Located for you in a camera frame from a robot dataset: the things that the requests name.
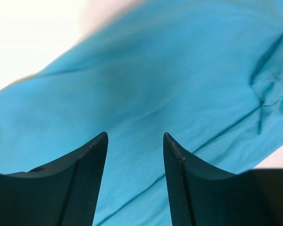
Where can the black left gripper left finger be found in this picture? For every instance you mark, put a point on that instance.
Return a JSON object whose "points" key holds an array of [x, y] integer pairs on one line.
{"points": [[63, 192]]}

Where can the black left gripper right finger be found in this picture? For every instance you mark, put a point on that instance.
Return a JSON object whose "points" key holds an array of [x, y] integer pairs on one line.
{"points": [[201, 194]]}

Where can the light blue t shirt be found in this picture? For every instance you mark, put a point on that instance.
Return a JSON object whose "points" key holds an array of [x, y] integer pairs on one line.
{"points": [[208, 72]]}

